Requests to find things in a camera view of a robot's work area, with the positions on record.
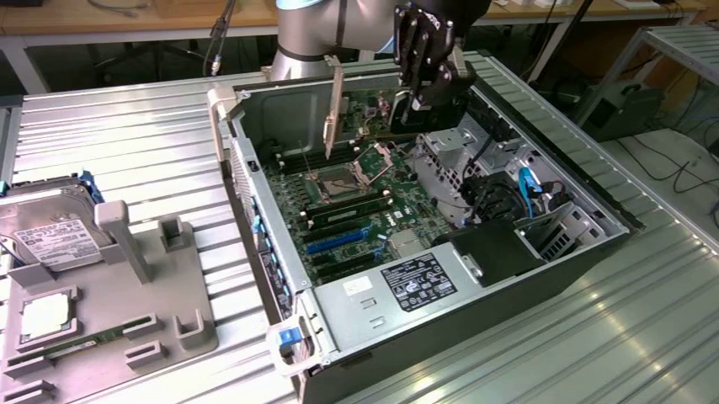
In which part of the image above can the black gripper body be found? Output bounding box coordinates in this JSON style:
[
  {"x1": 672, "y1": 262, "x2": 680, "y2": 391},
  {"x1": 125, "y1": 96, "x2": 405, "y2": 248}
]
[{"x1": 416, "y1": 0, "x2": 491, "y2": 40}]

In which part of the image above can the green graphics card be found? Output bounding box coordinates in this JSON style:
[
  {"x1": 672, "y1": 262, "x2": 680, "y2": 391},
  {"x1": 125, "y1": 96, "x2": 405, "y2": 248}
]
[{"x1": 323, "y1": 54, "x2": 468, "y2": 162}]

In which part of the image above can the metal socket cover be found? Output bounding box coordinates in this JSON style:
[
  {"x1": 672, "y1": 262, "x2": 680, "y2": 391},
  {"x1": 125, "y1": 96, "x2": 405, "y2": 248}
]
[{"x1": 348, "y1": 141, "x2": 397, "y2": 189}]

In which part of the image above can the silver drive cage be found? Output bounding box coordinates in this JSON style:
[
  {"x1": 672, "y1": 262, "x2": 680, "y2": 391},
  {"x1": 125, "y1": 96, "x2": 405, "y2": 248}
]
[{"x1": 413, "y1": 125, "x2": 508, "y2": 229}]

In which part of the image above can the green motherboard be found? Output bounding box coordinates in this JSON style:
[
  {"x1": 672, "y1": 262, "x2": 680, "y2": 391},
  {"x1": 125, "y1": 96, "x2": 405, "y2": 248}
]
[{"x1": 261, "y1": 137, "x2": 457, "y2": 288}]

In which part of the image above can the black box device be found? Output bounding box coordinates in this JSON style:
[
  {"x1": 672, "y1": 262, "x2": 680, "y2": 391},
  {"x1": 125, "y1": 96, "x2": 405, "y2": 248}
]
[{"x1": 583, "y1": 82, "x2": 667, "y2": 142}]

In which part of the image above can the black RAM slot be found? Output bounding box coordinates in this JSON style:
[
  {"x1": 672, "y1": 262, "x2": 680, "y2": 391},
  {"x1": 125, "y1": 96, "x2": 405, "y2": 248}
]
[
  {"x1": 279, "y1": 154, "x2": 353, "y2": 175},
  {"x1": 275, "y1": 143, "x2": 360, "y2": 164}
]

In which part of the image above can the thin locking lever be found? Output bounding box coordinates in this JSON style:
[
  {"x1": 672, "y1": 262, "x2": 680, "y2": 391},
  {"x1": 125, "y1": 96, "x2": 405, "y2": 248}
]
[{"x1": 300, "y1": 141, "x2": 316, "y2": 178}]

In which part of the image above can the CPU socket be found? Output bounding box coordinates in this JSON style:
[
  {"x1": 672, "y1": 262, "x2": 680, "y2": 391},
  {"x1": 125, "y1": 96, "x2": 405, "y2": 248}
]
[{"x1": 305, "y1": 166, "x2": 379, "y2": 204}]

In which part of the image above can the installed green RAM stick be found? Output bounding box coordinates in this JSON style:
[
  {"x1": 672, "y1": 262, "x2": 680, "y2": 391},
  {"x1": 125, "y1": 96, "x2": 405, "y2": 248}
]
[{"x1": 308, "y1": 201, "x2": 392, "y2": 225}]

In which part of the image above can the silver chipset heatsink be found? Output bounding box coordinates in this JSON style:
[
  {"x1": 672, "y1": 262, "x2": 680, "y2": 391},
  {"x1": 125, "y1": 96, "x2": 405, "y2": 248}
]
[{"x1": 389, "y1": 233, "x2": 427, "y2": 258}]

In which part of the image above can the metal slat shelf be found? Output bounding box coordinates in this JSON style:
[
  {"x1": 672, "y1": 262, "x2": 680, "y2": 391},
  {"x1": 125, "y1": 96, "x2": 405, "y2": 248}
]
[{"x1": 575, "y1": 24, "x2": 719, "y2": 127}]

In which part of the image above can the black plastic shroud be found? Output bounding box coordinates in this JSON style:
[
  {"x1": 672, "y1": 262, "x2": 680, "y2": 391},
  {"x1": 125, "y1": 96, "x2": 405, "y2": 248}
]
[{"x1": 431, "y1": 219, "x2": 547, "y2": 288}]

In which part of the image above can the silver disk bay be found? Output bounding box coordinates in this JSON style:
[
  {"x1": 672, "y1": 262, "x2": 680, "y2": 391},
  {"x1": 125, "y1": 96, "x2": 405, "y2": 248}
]
[{"x1": 514, "y1": 201, "x2": 614, "y2": 263}]

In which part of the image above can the black expansion slot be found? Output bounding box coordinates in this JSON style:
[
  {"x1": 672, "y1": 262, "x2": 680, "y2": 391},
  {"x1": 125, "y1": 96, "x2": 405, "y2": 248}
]
[
  {"x1": 311, "y1": 247, "x2": 379, "y2": 279},
  {"x1": 301, "y1": 225, "x2": 364, "y2": 247}
]

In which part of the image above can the black chair base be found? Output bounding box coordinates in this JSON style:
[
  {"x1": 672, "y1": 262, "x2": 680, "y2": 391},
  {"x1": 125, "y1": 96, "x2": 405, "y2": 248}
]
[{"x1": 89, "y1": 40, "x2": 224, "y2": 85}]

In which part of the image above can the blue expansion slot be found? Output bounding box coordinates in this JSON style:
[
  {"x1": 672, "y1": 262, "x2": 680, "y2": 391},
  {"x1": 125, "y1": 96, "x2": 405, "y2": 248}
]
[{"x1": 305, "y1": 233, "x2": 367, "y2": 256}]

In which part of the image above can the open black PC case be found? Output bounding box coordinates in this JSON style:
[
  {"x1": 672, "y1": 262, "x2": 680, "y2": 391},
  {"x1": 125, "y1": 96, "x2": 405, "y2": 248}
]
[{"x1": 205, "y1": 61, "x2": 646, "y2": 404}]

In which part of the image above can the wooden desk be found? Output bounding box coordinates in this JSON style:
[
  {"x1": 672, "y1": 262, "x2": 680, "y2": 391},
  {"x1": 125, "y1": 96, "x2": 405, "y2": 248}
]
[{"x1": 0, "y1": 0, "x2": 703, "y2": 96}]

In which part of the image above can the silver power supply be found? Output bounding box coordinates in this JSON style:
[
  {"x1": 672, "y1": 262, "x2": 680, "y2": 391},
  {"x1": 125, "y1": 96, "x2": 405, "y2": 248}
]
[{"x1": 311, "y1": 242, "x2": 485, "y2": 355}]

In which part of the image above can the blue disk carrier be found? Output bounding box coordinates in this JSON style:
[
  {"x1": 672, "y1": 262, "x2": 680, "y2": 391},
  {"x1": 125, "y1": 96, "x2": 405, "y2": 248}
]
[{"x1": 0, "y1": 167, "x2": 107, "y2": 204}]

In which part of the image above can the grey parts rack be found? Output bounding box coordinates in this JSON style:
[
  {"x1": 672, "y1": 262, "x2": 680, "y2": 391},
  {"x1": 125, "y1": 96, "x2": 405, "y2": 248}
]
[{"x1": 0, "y1": 199, "x2": 221, "y2": 404}]

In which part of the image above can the silver hard disk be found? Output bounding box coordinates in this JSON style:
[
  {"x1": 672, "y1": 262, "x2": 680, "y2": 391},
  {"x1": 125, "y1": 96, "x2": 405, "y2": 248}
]
[{"x1": 0, "y1": 183, "x2": 109, "y2": 273}]

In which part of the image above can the loose green RAM stick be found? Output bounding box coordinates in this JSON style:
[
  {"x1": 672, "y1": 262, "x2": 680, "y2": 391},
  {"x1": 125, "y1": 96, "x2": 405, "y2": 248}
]
[{"x1": 8, "y1": 326, "x2": 128, "y2": 367}]

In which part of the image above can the silver CPU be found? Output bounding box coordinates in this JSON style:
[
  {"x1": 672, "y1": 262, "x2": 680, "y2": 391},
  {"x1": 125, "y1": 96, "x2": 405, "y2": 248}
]
[{"x1": 20, "y1": 294, "x2": 77, "y2": 338}]

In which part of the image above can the blue wire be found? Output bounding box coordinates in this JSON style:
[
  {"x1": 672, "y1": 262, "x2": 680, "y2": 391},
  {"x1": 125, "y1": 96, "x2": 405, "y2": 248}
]
[{"x1": 518, "y1": 166, "x2": 544, "y2": 220}]

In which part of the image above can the hanging cable with connector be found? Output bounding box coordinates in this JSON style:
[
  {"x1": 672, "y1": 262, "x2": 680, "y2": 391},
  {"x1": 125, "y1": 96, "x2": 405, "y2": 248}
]
[{"x1": 203, "y1": 0, "x2": 237, "y2": 77}]

